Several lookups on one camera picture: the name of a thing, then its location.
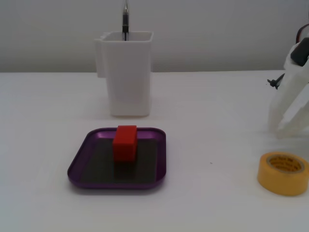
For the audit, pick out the white gripper with motor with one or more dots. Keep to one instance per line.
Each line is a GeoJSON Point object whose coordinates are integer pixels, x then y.
{"type": "Point", "coordinates": [290, 109]}

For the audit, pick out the red rectangular cube block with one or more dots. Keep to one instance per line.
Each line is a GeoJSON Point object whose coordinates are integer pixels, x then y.
{"type": "Point", "coordinates": [124, 145]}

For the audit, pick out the yellow masking tape roll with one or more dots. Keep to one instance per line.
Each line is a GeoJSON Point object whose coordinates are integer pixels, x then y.
{"type": "Point", "coordinates": [277, 183]}

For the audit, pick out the white plastic container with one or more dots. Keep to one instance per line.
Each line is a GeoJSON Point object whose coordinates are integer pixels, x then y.
{"type": "Point", "coordinates": [130, 84]}

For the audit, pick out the clear black ballpoint pen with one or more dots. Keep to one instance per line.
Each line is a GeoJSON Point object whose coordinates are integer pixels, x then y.
{"type": "Point", "coordinates": [125, 21]}

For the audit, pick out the purple metal tray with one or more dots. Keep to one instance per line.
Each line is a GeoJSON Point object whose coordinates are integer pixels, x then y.
{"type": "Point", "coordinates": [96, 169]}

